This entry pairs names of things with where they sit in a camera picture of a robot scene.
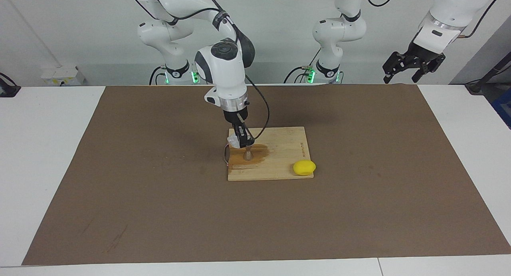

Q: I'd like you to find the black base cable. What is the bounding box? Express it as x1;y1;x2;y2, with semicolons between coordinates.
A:
149;66;166;86
283;46;322;84

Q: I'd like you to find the blue crate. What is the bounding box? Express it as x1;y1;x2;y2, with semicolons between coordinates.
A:
491;88;511;129

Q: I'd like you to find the yellow lemon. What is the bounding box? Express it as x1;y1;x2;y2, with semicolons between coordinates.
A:
293;160;317;176

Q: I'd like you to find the bamboo cutting board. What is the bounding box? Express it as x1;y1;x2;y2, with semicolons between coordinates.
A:
223;127;315;182

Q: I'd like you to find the black left base cable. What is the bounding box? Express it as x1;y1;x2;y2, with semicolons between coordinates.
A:
283;46;322;84

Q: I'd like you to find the black right base cable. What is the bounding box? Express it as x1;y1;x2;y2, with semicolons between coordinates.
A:
149;66;166;86

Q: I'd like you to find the brown table mat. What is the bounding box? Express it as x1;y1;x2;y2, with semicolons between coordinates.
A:
22;83;511;266

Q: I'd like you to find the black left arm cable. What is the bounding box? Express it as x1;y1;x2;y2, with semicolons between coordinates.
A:
362;0;503;39

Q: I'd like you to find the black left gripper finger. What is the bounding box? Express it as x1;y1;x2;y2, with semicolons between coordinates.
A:
411;54;446;83
382;51;412;84

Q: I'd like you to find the black stand pole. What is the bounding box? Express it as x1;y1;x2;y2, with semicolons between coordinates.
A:
464;62;511;95

